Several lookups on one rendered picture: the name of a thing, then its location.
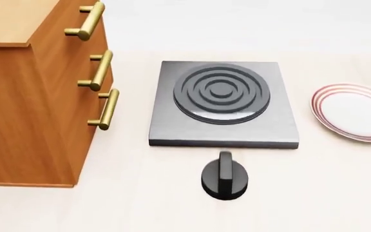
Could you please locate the grey square stove base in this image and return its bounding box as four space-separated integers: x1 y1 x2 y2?
148 60 301 150

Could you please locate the dark ringed stove burner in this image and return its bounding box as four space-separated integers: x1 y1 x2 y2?
173 63 271 125

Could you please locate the black stove knob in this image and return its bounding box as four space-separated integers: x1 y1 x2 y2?
200 151 251 201

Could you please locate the wooden drawer cabinet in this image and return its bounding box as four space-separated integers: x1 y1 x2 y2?
0 0 115 189

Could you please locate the white plate with red rings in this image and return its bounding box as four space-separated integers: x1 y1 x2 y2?
309 83 371 144

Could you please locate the brass drawer handle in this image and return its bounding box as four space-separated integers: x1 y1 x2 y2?
87 88 120 131
77 50 114 92
64 1 106 41

